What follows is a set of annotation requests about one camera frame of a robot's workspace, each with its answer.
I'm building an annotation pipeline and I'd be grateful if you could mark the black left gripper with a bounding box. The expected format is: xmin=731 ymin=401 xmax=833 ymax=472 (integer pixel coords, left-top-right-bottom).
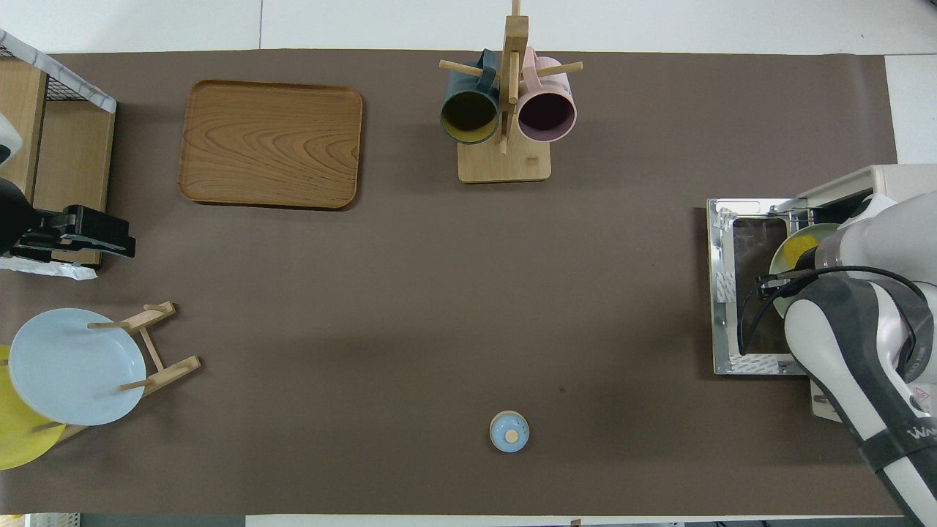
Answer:
xmin=7 ymin=206 xmax=138 ymax=261

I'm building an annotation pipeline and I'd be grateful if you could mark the yellow corn cob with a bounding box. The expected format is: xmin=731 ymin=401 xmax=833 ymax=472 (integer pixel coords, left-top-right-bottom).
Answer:
xmin=779 ymin=227 xmax=829 ymax=270

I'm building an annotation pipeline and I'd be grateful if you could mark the pale green plate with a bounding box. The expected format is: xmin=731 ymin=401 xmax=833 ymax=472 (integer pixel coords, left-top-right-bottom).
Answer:
xmin=769 ymin=223 xmax=843 ymax=320

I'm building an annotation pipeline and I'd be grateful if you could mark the glass oven door metal frame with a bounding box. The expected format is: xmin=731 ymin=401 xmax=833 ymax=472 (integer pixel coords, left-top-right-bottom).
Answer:
xmin=706 ymin=198 xmax=813 ymax=376

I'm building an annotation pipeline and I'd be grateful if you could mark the cream toaster oven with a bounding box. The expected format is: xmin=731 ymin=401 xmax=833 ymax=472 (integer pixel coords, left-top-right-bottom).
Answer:
xmin=794 ymin=164 xmax=937 ymax=440

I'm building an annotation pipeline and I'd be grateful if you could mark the white crumpled sheet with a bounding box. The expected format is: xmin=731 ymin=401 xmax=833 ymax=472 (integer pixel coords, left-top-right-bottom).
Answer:
xmin=0 ymin=256 xmax=100 ymax=282

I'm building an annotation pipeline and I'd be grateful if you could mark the wooden stepped shelf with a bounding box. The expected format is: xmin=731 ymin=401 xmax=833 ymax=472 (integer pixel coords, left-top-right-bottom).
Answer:
xmin=0 ymin=57 xmax=116 ymax=268

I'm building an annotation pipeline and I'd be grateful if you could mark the light blue plate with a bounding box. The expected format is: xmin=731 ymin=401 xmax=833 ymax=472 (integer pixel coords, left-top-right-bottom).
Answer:
xmin=8 ymin=308 xmax=147 ymax=427

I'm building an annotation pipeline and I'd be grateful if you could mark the wooden plate rack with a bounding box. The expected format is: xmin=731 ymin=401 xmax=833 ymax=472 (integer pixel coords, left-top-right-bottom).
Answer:
xmin=29 ymin=301 xmax=202 ymax=444

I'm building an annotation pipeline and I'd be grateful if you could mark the white rounded device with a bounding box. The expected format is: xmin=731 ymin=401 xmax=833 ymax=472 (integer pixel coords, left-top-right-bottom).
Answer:
xmin=0 ymin=113 xmax=22 ymax=165

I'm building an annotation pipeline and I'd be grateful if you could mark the white patterned cloth liner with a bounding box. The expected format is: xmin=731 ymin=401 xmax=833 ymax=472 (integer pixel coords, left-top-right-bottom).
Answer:
xmin=0 ymin=29 xmax=118 ymax=115

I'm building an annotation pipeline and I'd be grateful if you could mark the rectangular wooden tray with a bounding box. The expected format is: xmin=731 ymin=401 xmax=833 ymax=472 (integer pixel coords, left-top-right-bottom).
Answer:
xmin=178 ymin=80 xmax=364 ymax=211

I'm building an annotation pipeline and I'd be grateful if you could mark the yellow plate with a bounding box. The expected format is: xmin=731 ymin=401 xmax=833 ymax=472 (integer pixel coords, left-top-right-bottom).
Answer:
xmin=0 ymin=345 xmax=67 ymax=471

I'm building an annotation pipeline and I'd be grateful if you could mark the pink mug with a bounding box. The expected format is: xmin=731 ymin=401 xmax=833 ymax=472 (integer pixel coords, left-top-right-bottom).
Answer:
xmin=516 ymin=47 xmax=578 ymax=143

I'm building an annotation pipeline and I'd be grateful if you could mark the wooden mug tree stand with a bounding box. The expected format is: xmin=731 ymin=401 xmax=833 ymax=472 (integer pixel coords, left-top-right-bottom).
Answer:
xmin=438 ymin=0 xmax=584 ymax=184

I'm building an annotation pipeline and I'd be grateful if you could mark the brown table mat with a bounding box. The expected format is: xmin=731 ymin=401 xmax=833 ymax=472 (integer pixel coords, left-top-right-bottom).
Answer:
xmin=0 ymin=50 xmax=934 ymax=517

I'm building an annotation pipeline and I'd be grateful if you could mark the small blue lidded jar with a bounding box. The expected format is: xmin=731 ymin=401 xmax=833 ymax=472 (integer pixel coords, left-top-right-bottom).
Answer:
xmin=489 ymin=411 xmax=530 ymax=454

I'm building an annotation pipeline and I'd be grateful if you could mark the dark teal mug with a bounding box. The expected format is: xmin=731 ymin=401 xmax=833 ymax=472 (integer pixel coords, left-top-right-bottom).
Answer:
xmin=439 ymin=49 xmax=501 ymax=146

